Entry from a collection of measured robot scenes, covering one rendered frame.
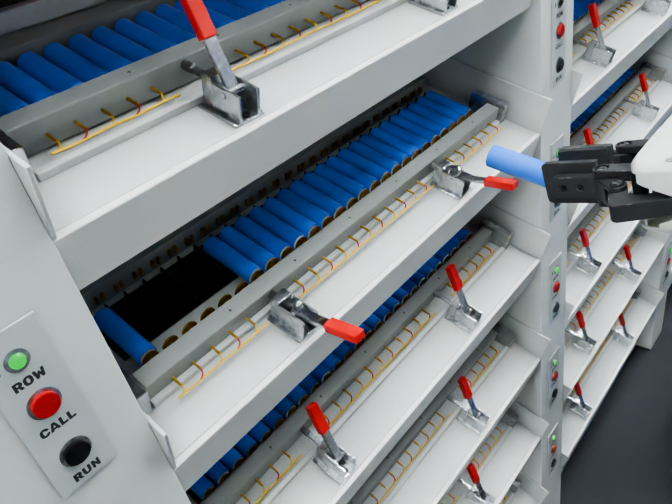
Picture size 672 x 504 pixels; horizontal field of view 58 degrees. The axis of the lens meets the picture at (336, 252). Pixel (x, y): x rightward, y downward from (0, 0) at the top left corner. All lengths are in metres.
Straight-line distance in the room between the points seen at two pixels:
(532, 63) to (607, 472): 1.09
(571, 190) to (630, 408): 1.35
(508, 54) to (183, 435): 0.59
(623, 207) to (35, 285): 0.35
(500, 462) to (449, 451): 0.25
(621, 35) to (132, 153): 0.92
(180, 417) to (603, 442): 1.33
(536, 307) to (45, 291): 0.78
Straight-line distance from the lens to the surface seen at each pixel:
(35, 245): 0.36
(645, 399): 1.81
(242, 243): 0.59
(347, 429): 0.71
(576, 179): 0.46
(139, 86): 0.46
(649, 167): 0.40
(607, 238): 1.34
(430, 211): 0.67
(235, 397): 0.51
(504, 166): 0.49
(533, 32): 0.80
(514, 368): 1.04
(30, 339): 0.38
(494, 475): 1.16
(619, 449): 1.69
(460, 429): 0.96
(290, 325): 0.53
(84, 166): 0.41
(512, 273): 0.91
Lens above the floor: 1.31
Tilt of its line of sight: 33 degrees down
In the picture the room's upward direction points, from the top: 13 degrees counter-clockwise
